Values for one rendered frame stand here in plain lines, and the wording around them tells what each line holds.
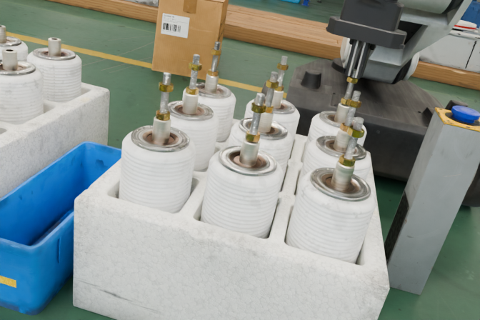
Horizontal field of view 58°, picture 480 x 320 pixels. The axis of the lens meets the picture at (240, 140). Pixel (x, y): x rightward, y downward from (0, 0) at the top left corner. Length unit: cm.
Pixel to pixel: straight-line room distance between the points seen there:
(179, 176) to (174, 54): 118
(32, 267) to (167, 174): 21
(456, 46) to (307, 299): 226
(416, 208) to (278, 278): 30
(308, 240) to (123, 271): 24
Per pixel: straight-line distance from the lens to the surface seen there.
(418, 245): 79
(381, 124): 105
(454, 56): 270
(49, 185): 78
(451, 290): 91
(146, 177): 55
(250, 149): 53
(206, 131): 65
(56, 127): 81
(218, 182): 53
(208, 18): 166
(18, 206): 73
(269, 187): 53
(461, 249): 104
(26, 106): 79
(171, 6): 168
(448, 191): 75
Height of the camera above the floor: 50
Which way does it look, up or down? 24 degrees down
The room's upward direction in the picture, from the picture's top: 11 degrees clockwise
